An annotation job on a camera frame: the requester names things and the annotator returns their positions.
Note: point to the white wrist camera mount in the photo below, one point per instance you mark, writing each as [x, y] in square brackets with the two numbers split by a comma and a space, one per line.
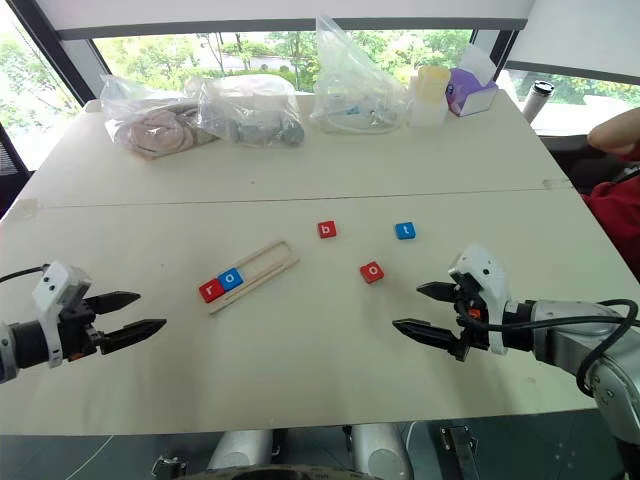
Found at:
[492, 280]
[52, 290]

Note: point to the dark rounded robot torso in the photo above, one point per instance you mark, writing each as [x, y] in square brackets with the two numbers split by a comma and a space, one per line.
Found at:
[300, 472]

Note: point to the plastic bag with pink cloth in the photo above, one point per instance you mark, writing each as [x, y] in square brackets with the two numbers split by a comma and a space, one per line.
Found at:
[150, 127]

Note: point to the clear table joint clip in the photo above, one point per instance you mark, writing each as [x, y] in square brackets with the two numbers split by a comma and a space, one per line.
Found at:
[556, 183]

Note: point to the red tile letter o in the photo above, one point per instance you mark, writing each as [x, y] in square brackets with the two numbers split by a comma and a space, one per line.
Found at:
[372, 274]

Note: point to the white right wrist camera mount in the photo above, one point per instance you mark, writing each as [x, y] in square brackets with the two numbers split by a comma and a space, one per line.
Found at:
[492, 280]

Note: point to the blue tile letter t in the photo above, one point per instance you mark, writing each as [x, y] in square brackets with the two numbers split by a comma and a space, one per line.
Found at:
[405, 230]

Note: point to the red tile letter b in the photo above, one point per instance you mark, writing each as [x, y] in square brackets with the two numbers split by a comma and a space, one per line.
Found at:
[327, 230]

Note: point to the white bottle with black lid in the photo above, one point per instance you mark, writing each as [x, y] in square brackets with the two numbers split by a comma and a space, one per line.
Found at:
[537, 102]

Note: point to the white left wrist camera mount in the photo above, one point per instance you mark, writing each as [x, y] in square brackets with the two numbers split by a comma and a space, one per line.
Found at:
[52, 290]

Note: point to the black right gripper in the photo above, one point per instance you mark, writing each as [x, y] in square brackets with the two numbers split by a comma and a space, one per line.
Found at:
[471, 305]

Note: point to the black window frame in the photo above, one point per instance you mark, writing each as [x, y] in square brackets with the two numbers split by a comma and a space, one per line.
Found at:
[50, 45]

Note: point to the black metal bracket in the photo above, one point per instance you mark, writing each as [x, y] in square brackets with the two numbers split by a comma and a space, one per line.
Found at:
[460, 450]

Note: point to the red tile letter r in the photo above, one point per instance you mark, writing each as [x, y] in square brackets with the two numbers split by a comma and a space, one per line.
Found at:
[210, 292]

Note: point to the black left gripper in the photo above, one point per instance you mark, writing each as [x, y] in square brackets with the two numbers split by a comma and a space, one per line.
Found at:
[75, 330]

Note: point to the plastic bag with grey items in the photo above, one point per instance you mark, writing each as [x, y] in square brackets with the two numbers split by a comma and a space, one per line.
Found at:
[250, 115]

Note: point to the silver rounded robot leg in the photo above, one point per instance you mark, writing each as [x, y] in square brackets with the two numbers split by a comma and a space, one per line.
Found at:
[242, 450]
[380, 450]

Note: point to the purple and white box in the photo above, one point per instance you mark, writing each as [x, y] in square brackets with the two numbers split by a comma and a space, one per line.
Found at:
[472, 97]

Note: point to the blue tile letter o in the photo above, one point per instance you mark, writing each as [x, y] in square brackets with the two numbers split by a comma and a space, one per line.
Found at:
[231, 280]

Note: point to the person's bare forearm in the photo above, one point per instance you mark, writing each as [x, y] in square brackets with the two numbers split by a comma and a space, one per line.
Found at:
[617, 132]

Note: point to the small grey metal bracket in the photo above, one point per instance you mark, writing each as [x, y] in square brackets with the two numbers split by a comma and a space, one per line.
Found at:
[167, 467]

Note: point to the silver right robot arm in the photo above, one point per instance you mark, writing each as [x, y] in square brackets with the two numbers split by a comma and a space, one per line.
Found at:
[560, 345]

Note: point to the wooden letter rack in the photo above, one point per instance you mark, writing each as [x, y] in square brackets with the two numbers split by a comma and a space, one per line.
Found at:
[272, 260]

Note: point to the black mesh chair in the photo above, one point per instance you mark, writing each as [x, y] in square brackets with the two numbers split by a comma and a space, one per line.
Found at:
[11, 165]

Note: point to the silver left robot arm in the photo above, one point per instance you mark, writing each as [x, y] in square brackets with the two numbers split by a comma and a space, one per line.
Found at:
[30, 342]

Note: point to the person's red clothing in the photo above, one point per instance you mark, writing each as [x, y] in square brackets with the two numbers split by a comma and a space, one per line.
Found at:
[617, 215]

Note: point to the pale yellow plastic container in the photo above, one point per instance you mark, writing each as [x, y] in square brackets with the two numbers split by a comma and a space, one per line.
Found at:
[431, 95]

